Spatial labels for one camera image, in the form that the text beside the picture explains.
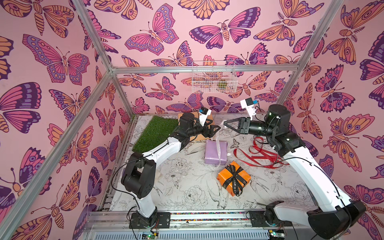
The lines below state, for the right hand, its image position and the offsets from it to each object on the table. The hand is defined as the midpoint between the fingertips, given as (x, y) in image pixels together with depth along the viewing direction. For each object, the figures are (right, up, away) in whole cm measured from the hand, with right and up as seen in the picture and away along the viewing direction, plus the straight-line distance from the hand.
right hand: (226, 123), depth 61 cm
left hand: (0, 0, +19) cm, 19 cm away
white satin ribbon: (0, -9, +23) cm, 25 cm away
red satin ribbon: (+30, -21, +35) cm, 51 cm away
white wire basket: (-1, +31, +34) cm, 46 cm away
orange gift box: (+3, -28, +20) cm, 35 cm away
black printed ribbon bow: (+9, -30, +18) cm, 36 cm away
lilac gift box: (-3, -18, +32) cm, 37 cm away
